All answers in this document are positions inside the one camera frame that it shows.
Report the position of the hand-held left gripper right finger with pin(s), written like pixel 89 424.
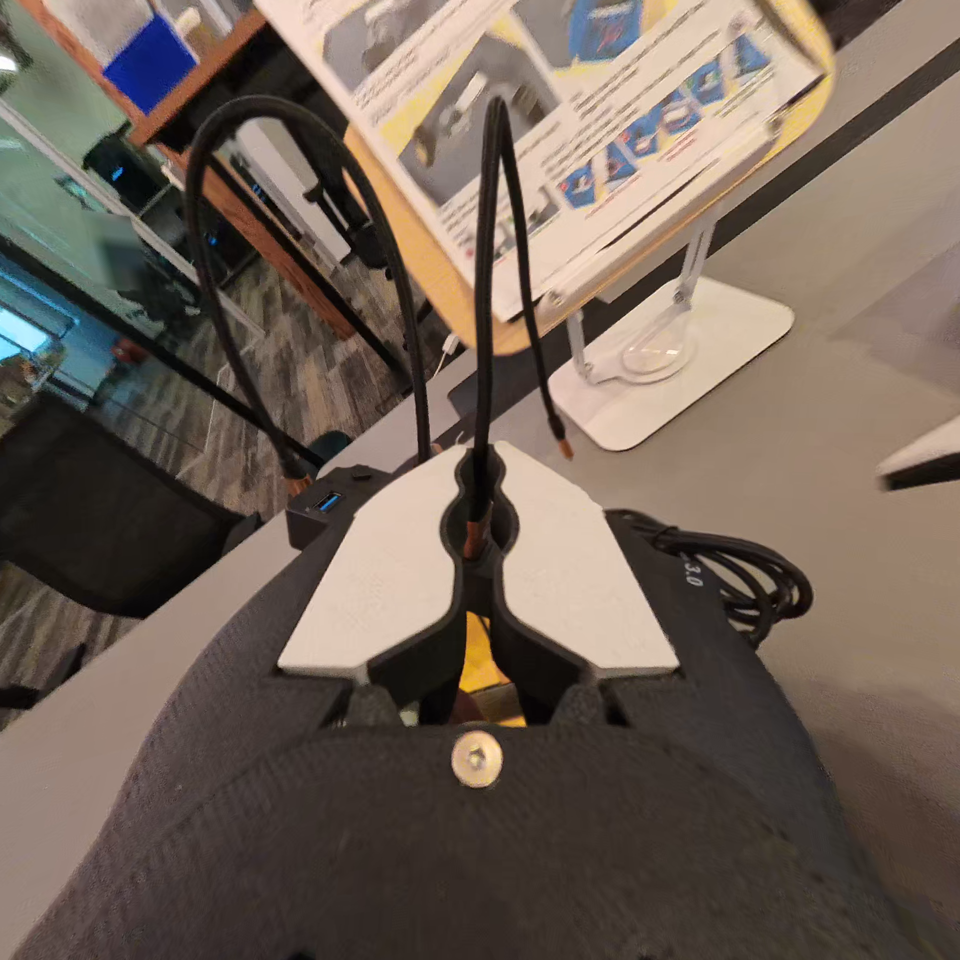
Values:
pixel 577 585

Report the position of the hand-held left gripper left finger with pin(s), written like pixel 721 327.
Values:
pixel 375 570

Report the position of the black usb hub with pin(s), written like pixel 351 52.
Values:
pixel 322 519

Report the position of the black office chair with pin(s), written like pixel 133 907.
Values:
pixel 97 510

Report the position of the white document stand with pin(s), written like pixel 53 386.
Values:
pixel 720 337

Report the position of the wooden shelf unit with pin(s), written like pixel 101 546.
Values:
pixel 247 217

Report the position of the printed instruction sheet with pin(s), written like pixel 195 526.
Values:
pixel 600 135

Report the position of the blue storage box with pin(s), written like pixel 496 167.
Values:
pixel 150 64

